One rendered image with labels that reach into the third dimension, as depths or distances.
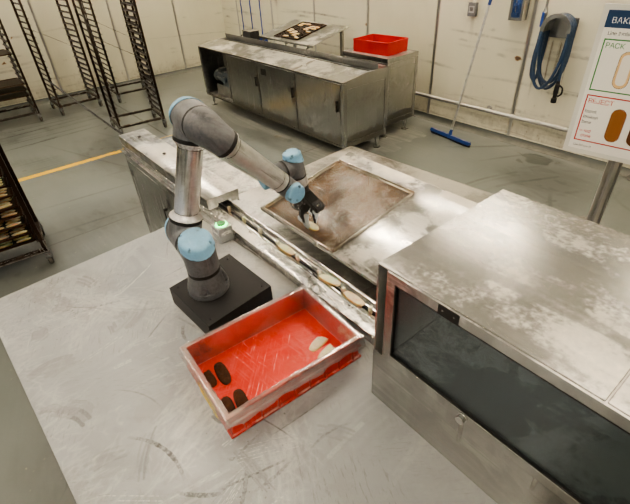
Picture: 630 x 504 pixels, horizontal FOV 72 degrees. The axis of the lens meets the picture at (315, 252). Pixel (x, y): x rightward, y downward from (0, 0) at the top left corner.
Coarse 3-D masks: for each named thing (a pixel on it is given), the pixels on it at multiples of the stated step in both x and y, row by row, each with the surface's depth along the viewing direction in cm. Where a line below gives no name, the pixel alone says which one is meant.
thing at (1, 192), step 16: (0, 144) 321; (0, 160) 283; (0, 176) 289; (0, 192) 301; (16, 192) 297; (0, 208) 298; (16, 208) 315; (0, 224) 310; (16, 224) 310; (32, 224) 312; (0, 240) 308; (16, 240) 322; (32, 240) 319; (16, 256) 318; (48, 256) 327
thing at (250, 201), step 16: (320, 160) 266; (384, 160) 262; (416, 176) 242; (432, 176) 241; (256, 192) 236; (272, 192) 235; (464, 192) 225; (480, 192) 224; (256, 208) 222; (272, 224) 209; (272, 240) 198; (288, 240) 197; (304, 240) 196; (320, 256) 186; (336, 272) 176; (352, 272) 176; (368, 288) 167
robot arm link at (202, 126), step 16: (192, 112) 128; (208, 112) 129; (192, 128) 128; (208, 128) 128; (224, 128) 130; (208, 144) 130; (224, 144) 130; (240, 144) 135; (240, 160) 138; (256, 160) 141; (256, 176) 145; (272, 176) 147; (288, 176) 154; (288, 192) 154; (304, 192) 157
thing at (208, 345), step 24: (264, 312) 147; (288, 312) 154; (312, 312) 154; (336, 312) 143; (216, 336) 139; (240, 336) 145; (336, 336) 146; (360, 336) 134; (192, 360) 129; (336, 360) 130; (288, 384) 122; (216, 408) 117; (240, 408) 115; (264, 408) 119
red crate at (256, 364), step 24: (264, 336) 149; (288, 336) 149; (312, 336) 148; (216, 360) 142; (240, 360) 141; (264, 360) 141; (288, 360) 140; (312, 360) 140; (240, 384) 133; (264, 384) 133; (312, 384) 131; (240, 432) 119
